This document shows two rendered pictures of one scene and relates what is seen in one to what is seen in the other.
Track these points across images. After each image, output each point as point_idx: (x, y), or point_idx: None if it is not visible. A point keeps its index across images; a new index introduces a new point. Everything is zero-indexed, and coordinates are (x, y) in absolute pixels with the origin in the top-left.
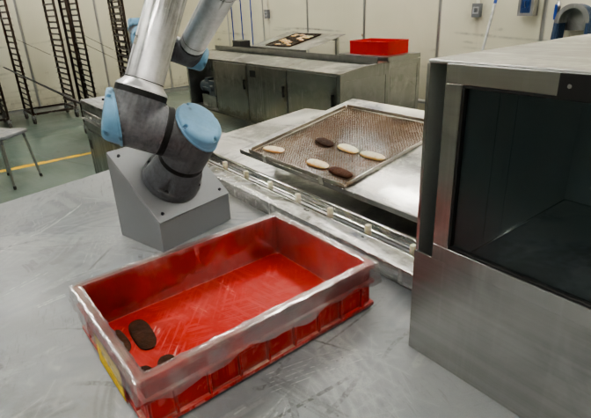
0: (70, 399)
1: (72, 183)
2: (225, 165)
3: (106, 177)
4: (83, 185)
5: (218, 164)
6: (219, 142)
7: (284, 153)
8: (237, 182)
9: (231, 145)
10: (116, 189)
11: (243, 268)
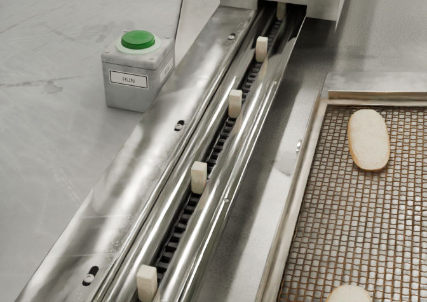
0: None
1: None
2: (232, 105)
3: None
4: None
5: (289, 79)
6: (417, 11)
7: (365, 180)
8: (110, 193)
9: (422, 37)
10: None
11: None
